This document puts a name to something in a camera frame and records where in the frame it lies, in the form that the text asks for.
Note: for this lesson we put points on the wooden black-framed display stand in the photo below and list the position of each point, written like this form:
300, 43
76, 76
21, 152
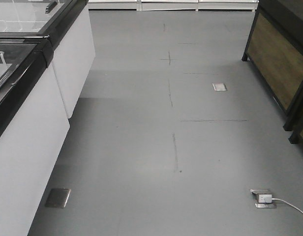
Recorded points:
275, 47

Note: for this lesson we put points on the far white chest freezer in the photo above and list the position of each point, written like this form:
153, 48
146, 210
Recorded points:
65, 24

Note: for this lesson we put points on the small steel floor plate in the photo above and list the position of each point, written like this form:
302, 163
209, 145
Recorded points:
219, 87

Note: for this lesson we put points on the white power adapter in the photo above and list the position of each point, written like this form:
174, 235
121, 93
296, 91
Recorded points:
263, 198

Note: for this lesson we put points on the closed steel floor plate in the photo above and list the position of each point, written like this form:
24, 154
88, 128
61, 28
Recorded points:
58, 198

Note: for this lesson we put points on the white chest freezer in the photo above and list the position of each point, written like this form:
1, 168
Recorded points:
33, 127
65, 24

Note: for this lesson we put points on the near white chest freezer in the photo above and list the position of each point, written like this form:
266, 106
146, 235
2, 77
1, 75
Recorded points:
33, 127

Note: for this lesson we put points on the white shelf base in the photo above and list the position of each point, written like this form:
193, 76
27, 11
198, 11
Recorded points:
158, 5

